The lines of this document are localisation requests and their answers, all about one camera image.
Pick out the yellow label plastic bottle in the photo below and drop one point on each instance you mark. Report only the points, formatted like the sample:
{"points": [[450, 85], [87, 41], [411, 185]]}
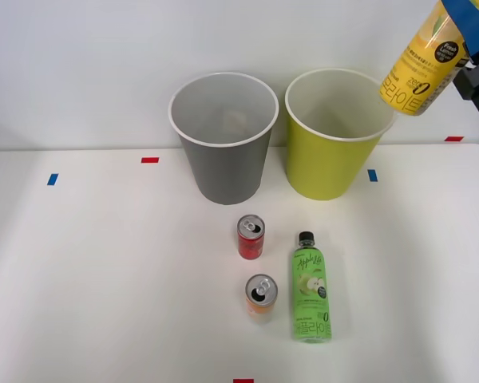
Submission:
{"points": [[419, 68]]}

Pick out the yellow-green plastic waste bin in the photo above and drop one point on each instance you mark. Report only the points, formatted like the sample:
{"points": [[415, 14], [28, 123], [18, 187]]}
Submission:
{"points": [[323, 167]]}

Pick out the grey plastic waste bin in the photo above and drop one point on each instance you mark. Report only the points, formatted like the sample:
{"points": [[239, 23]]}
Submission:
{"points": [[223, 175]]}

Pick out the red drink can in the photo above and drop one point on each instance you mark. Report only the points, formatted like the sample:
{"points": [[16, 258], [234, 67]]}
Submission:
{"points": [[250, 244]]}

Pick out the green label plastic bottle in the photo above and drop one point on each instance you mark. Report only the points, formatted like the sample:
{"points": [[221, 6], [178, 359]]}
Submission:
{"points": [[311, 303]]}

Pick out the orange and white drink can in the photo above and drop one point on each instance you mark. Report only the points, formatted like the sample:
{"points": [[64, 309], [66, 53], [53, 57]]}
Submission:
{"points": [[260, 307]]}

